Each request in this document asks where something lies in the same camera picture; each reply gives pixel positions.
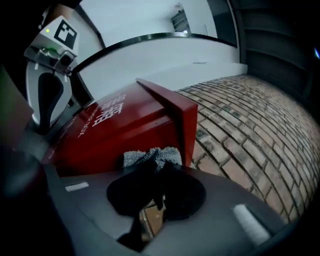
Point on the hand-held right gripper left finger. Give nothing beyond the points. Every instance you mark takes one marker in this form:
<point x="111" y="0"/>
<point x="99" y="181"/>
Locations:
<point x="130" y="192"/>

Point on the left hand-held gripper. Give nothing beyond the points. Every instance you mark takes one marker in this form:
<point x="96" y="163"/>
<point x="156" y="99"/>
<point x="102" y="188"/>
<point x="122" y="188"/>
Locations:
<point x="32" y="82"/>

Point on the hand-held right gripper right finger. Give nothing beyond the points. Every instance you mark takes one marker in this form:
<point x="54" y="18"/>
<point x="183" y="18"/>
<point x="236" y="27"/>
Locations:
<point x="182" y="195"/>

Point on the grey cloth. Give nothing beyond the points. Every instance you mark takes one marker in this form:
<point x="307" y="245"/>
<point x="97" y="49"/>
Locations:
<point x="160" y="155"/>

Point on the red fire extinguisher box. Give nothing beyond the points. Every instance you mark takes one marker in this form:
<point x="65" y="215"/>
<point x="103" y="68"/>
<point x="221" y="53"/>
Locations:
<point x="130" y="125"/>

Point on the dark panelled door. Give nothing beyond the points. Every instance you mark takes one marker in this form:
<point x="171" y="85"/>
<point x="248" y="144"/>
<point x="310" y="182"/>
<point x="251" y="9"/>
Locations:
<point x="275" y="47"/>

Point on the black wall trim strip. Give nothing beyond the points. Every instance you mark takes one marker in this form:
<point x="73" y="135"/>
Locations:
<point x="155" y="37"/>

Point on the louvred wall vent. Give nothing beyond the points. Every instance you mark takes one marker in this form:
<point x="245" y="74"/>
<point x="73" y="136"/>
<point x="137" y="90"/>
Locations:
<point x="180" y="21"/>

